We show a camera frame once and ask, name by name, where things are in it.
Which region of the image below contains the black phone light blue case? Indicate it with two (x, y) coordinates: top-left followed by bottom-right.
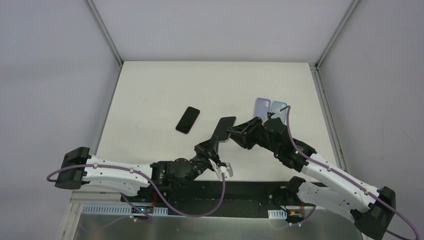
(212, 116), (237, 143)

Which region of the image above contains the lavender phone case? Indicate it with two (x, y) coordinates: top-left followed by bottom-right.
(253, 97), (271, 121)

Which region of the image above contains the black phone purple frame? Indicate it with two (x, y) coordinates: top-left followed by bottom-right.
(175, 106), (201, 135)

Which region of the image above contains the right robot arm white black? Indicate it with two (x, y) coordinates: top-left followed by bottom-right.
(226, 117), (396, 240)

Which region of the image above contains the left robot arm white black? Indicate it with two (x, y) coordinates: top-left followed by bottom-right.
(53, 136), (233, 203)

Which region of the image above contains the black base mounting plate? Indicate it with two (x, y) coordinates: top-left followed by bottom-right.
(127, 181), (308, 219)

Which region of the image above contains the right controller board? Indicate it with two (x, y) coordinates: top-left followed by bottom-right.
(287, 210), (304, 222)

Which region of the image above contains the controller board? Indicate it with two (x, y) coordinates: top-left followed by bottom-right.
(131, 206), (154, 215)
(287, 210), (304, 222)

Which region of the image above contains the left controller board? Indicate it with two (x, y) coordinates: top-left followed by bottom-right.
(131, 206), (154, 215)

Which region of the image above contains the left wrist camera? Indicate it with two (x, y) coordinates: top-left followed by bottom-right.
(209, 159), (234, 182)

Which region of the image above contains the right aluminium frame rail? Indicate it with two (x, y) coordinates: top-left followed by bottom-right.
(309, 63), (348, 171)

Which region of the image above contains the aluminium frame rail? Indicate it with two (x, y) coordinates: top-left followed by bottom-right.
(70, 191), (121, 204)
(309, 63), (348, 171)

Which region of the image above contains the right white cable duct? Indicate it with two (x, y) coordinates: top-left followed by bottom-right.
(267, 209), (288, 220)

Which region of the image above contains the white cable duct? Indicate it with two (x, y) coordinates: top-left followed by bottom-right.
(82, 203), (168, 217)
(267, 209), (288, 220)

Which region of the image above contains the left white cable duct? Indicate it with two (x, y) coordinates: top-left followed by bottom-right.
(82, 203), (168, 217)

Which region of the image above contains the left aluminium frame rail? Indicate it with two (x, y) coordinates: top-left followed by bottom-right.
(70, 191), (121, 204)

